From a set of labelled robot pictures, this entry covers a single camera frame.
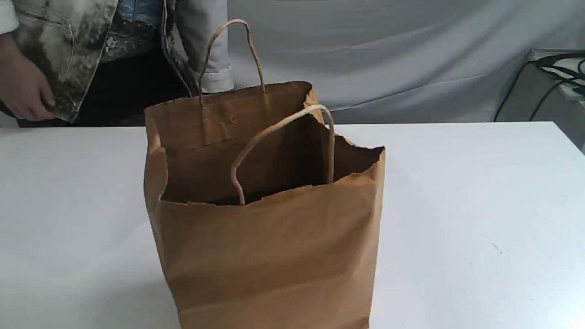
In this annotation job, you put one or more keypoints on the person's right hand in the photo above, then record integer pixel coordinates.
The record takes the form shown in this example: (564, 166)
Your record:
(24, 89)

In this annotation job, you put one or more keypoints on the brown paper bag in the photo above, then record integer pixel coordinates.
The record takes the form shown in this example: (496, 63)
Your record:
(263, 217)

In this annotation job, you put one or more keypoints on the patterned grey jacket torso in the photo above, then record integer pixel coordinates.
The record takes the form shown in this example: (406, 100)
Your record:
(107, 60)

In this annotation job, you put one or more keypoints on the grey backdrop cloth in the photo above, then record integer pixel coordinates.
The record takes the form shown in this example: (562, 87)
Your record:
(404, 61)

